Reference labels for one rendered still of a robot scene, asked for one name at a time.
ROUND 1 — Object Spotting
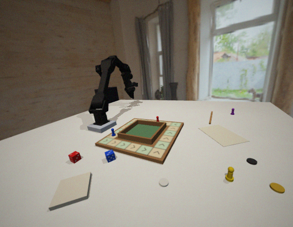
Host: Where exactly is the square wooden game board track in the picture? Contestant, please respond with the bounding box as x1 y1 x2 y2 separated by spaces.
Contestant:
95 122 184 164

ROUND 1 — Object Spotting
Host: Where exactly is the blue die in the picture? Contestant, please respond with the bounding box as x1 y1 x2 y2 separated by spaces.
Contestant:
105 150 115 163

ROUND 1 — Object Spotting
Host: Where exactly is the green and cream board game track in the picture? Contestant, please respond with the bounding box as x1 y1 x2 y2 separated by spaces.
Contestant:
99 119 182 159

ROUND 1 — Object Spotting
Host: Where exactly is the yellow flat disc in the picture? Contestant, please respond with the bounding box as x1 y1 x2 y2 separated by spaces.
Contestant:
270 183 285 193

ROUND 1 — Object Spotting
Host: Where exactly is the yellow game pawn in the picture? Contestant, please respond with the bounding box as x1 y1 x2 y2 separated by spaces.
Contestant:
225 167 234 182

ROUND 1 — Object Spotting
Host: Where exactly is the red die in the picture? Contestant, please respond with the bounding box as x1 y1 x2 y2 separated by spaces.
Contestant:
69 151 81 163

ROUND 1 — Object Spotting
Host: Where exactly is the beige flat square slab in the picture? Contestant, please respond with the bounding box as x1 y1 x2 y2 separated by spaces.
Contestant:
48 172 92 211

